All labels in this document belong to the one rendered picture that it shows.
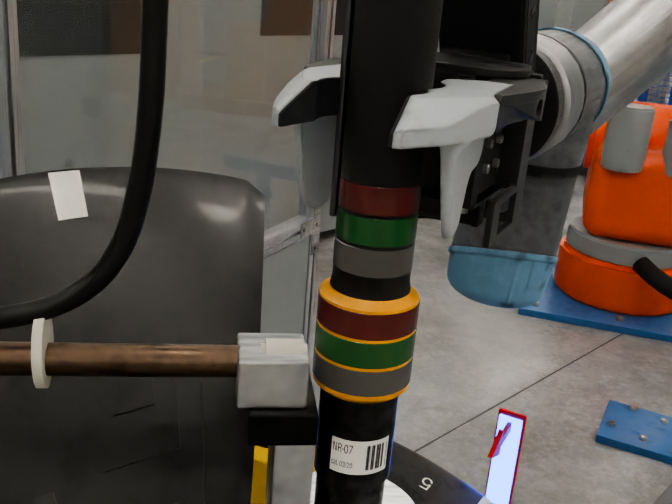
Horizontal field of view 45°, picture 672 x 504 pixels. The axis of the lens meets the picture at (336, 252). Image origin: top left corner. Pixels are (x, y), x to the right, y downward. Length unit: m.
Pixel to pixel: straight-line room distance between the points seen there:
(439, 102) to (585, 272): 3.92
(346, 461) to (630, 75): 0.44
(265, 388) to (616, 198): 3.81
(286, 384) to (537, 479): 2.54
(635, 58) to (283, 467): 0.46
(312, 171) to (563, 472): 2.63
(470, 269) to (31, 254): 0.29
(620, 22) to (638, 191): 3.42
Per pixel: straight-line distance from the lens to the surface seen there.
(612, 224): 4.15
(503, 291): 0.58
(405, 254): 0.33
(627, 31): 0.70
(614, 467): 3.03
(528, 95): 0.34
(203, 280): 0.46
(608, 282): 4.17
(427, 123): 0.29
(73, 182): 0.49
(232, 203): 0.49
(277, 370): 0.34
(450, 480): 0.68
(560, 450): 3.05
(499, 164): 0.41
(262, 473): 0.86
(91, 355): 0.35
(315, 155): 0.34
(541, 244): 0.58
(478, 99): 0.31
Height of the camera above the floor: 1.56
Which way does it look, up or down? 20 degrees down
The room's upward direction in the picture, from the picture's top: 5 degrees clockwise
